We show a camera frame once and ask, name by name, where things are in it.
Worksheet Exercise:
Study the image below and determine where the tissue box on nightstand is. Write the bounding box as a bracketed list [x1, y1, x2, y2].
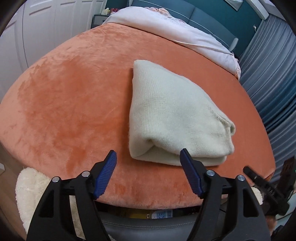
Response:
[101, 8, 110, 15]

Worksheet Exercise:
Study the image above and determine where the cream knit sweater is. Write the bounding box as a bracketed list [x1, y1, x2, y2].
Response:
[129, 60, 236, 166]

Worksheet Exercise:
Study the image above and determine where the pink white duvet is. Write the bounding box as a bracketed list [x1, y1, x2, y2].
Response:
[103, 6, 241, 79]

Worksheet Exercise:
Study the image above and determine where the framed wall picture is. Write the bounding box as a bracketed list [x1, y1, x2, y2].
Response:
[224, 0, 244, 11]

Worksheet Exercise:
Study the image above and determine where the cream fluffy seat cover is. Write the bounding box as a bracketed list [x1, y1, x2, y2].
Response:
[15, 168, 51, 232]

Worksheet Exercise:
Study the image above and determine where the grey blue curtain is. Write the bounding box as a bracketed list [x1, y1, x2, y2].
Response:
[239, 15, 295, 183]

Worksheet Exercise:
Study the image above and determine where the white wardrobe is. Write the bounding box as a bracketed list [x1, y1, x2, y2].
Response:
[1, 0, 106, 97]

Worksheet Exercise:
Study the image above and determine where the blue upholstered headboard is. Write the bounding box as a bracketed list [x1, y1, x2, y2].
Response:
[128, 0, 238, 52]

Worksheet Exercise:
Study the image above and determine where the dark grey nightstand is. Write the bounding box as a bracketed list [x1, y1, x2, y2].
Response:
[91, 14, 109, 28]

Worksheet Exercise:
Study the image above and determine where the orange plush bed blanket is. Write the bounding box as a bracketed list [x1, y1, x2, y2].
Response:
[1, 23, 275, 209]

